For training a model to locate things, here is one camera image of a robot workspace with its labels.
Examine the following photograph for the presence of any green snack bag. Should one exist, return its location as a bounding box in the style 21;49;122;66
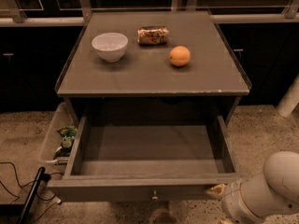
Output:
55;126;78;157

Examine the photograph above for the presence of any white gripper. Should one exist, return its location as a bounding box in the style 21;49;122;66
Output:
205;179;264;224

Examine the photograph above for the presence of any black bar on floor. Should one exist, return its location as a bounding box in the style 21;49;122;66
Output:
16;167;45;224

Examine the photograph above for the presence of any orange fruit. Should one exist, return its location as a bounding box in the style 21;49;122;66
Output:
169;46;191;67

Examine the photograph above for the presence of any grey top drawer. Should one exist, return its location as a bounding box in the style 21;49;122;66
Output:
49;117;243;202

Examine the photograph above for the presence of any metal window frame rail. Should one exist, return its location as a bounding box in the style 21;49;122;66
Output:
1;0;299;26

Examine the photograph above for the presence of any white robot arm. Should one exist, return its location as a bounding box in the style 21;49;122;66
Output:
207;78;299;224

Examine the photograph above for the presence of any grey drawer cabinet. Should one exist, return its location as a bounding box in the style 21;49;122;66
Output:
54;10;252;128

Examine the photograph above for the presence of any white ceramic bowl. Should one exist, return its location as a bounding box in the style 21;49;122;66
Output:
92;33;128;63

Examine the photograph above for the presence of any crushed golden soda can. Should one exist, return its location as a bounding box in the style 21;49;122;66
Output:
137;26;169;45

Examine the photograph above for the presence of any black floor cable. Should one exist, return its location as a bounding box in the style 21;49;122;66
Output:
0;161;64;224

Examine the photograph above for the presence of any clear plastic storage bin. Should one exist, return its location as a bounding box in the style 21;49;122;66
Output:
37;103;74;173

